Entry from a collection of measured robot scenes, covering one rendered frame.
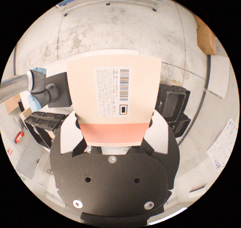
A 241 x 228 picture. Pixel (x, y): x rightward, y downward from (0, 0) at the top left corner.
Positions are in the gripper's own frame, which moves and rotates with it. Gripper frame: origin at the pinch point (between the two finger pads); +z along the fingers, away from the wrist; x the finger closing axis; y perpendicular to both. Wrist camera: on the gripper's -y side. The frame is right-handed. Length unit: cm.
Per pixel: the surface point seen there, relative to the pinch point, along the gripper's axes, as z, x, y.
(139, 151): 86, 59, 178
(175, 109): 59, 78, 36
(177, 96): 61, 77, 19
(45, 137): 21, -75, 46
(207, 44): 76, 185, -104
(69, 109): 40, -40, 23
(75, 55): 40, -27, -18
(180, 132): 56, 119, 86
